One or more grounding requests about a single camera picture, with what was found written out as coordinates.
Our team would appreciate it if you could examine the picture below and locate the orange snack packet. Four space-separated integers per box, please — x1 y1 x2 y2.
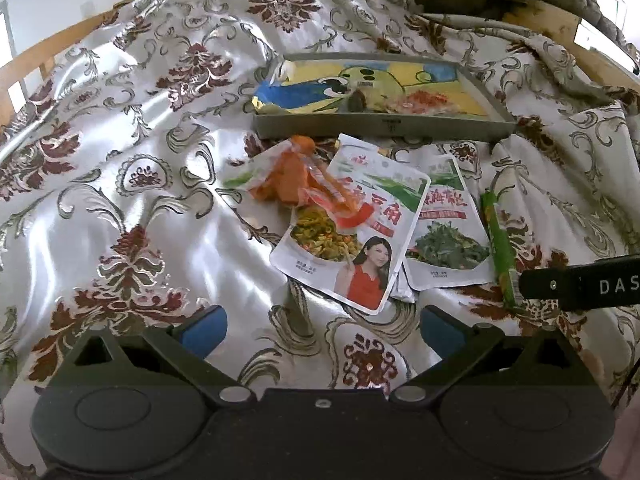
222 135 323 207

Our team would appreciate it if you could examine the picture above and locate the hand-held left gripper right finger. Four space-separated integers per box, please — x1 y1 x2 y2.
390 305 601 406

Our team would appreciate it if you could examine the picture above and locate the clear red-orange snack packet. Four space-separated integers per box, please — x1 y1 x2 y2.
297 160 373 232

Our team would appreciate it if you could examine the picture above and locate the cartoon print snack bag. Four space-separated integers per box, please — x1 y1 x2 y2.
252 59 496 120

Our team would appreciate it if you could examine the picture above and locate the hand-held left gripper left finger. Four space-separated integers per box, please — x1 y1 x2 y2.
46 305 256 408

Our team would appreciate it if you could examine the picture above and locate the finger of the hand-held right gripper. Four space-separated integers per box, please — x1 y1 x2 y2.
519 256 640 311

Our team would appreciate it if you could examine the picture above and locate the white pouch with portrait print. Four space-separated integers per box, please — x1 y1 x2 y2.
270 132 432 317

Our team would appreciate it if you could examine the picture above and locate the clear noodle snack packet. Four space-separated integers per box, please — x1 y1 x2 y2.
384 91 453 115

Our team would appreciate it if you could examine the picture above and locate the floral printed blanket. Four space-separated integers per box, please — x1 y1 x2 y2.
0 0 640 466

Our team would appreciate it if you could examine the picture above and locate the wooden bed frame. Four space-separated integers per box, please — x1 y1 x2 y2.
0 2 128 128

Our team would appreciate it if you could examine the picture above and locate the green stick snack packet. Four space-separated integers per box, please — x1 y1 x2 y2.
479 189 525 312

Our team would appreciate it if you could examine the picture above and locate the grey rectangular tray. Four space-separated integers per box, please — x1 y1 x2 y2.
251 51 517 142

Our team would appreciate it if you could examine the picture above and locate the white pouch with greens print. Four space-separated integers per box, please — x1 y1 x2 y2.
404 155 495 292

